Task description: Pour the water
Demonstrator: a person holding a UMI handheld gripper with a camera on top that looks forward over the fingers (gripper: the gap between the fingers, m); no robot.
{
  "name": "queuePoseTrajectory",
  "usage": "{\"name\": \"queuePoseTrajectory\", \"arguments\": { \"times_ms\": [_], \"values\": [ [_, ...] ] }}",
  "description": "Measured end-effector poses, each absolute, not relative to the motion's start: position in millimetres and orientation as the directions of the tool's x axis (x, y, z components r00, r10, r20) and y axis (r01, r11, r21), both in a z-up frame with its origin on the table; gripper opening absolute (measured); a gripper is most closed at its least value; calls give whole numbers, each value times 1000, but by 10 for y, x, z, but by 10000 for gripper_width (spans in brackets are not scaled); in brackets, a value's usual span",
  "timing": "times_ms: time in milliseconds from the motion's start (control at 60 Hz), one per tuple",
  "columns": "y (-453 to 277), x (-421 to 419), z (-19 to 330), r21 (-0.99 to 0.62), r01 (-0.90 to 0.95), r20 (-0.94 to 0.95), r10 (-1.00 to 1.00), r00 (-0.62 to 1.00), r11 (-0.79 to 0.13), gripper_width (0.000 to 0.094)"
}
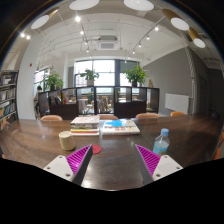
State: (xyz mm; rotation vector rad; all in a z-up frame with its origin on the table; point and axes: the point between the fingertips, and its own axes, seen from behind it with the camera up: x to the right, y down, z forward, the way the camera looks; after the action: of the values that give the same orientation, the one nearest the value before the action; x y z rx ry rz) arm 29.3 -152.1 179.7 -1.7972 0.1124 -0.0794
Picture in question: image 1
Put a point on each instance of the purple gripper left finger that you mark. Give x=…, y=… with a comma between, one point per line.
x=72, y=167

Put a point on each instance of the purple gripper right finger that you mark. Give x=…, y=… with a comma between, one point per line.
x=154, y=167

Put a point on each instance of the clear plastic water bottle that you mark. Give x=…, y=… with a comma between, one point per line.
x=162, y=142

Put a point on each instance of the cream ceramic cup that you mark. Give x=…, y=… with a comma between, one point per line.
x=66, y=141

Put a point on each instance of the red round coaster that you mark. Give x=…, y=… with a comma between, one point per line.
x=96, y=149

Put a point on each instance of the stack of books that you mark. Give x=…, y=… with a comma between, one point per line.
x=85, y=125

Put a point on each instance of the orange chair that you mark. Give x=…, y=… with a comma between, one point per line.
x=176, y=113
x=108, y=117
x=147, y=115
x=51, y=118

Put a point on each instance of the orange chair far left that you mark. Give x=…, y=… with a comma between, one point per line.
x=51, y=118

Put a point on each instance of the orange chair far right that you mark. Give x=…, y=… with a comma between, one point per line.
x=176, y=113

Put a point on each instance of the orange chair centre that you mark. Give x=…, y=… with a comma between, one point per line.
x=108, y=117

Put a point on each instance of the dark low shelf unit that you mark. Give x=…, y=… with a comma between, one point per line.
x=121, y=101

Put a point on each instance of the person in background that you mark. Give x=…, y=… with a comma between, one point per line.
x=36, y=101

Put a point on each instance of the left potted plant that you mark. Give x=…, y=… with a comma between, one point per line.
x=53, y=81

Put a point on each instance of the potted plant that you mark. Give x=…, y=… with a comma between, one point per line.
x=90, y=76
x=136, y=75
x=53, y=81

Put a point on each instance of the right potted plant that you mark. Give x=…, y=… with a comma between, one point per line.
x=136, y=75

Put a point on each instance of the middle potted plant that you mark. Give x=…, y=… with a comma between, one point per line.
x=90, y=76

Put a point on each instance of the tall bookshelf at left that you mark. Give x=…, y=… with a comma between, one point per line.
x=8, y=96

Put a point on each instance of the ceiling air conditioner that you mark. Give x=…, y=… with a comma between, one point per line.
x=107, y=43

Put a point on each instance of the white whiteboard on wall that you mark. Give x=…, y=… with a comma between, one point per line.
x=177, y=102

